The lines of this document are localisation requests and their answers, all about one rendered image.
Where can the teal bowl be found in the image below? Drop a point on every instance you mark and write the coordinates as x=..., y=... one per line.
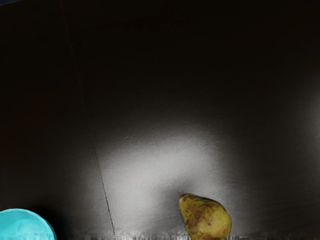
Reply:
x=23, y=225

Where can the brown-spotted green pear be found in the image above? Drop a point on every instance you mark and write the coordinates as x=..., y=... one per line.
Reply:
x=205, y=217

